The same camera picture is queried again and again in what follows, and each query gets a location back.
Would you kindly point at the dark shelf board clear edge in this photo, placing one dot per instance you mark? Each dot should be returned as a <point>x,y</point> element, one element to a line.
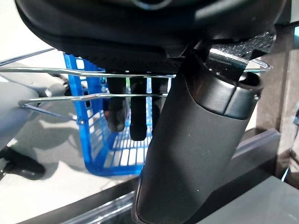
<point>109,208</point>

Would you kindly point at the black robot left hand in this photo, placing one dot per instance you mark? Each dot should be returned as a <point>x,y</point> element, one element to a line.
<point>187,140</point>

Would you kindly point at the grey robot right leg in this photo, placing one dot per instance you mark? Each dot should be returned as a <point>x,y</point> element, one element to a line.
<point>23,165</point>

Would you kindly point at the blue plastic shopping basket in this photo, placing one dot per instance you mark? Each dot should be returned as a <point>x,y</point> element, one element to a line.
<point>112,170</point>

